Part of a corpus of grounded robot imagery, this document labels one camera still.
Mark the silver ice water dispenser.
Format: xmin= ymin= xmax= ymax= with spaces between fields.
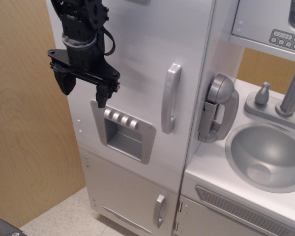
xmin=90 ymin=99 xmax=156 ymax=165

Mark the silver toy telephone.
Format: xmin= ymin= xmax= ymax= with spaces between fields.
xmin=198 ymin=74 xmax=239 ymax=143

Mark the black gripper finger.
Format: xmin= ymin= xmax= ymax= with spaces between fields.
xmin=53 ymin=66 xmax=76 ymax=95
xmin=96 ymin=82 xmax=116 ymax=108

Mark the brass upper door hinge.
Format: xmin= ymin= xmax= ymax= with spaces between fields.
xmin=177 ymin=201 xmax=182 ymax=212

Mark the silver round sink basin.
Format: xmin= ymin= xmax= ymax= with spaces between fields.
xmin=225 ymin=123 xmax=295 ymax=193

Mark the silver toy faucet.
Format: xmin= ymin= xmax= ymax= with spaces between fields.
xmin=275 ymin=73 xmax=295 ymax=117

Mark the silver lower freezer handle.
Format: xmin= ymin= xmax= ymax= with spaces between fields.
xmin=154 ymin=194 xmax=165 ymax=229

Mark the silver faucet knob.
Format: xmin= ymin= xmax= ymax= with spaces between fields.
xmin=255 ymin=82 xmax=270 ymax=105

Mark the grey oven vent panel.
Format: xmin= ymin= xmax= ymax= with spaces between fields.
xmin=195 ymin=185 xmax=295 ymax=236

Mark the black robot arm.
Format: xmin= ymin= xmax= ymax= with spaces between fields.
xmin=48 ymin=0 xmax=120 ymax=108

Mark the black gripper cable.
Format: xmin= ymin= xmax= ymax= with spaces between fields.
xmin=102 ymin=26 xmax=116 ymax=57

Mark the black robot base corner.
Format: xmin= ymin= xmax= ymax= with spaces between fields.
xmin=0 ymin=219 xmax=27 ymax=236

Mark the white lower freezer door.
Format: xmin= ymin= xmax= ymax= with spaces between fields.
xmin=79 ymin=148 xmax=178 ymax=236

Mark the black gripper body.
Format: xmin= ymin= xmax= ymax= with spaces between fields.
xmin=48 ymin=32 xmax=120 ymax=92

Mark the white toy kitchen cabinet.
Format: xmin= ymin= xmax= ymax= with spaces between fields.
xmin=174 ymin=0 xmax=295 ymax=236

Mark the white oven door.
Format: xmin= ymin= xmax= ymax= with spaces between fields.
xmin=173 ymin=195 xmax=246 ymax=236

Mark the white toy microwave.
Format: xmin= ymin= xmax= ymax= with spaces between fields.
xmin=230 ymin=0 xmax=295 ymax=62

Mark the silver fridge handle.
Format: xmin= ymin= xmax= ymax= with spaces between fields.
xmin=161 ymin=63 xmax=182 ymax=134

